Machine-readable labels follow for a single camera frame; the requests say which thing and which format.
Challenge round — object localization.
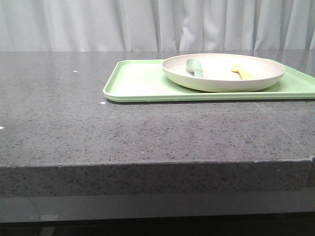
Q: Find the cream round plate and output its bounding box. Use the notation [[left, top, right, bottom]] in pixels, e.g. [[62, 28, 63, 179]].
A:
[[161, 53, 285, 92]]

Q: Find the yellow plastic fork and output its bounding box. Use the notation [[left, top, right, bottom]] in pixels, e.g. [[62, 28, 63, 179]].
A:
[[231, 64, 254, 80]]

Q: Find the light green tray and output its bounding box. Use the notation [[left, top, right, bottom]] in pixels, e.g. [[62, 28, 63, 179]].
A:
[[103, 59, 315, 103]]

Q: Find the green plastic spoon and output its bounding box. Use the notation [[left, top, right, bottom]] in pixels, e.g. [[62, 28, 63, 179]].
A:
[[186, 59, 203, 78]]

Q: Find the white curtain backdrop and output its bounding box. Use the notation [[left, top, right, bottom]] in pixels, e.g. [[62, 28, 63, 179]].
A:
[[0, 0, 315, 52]]

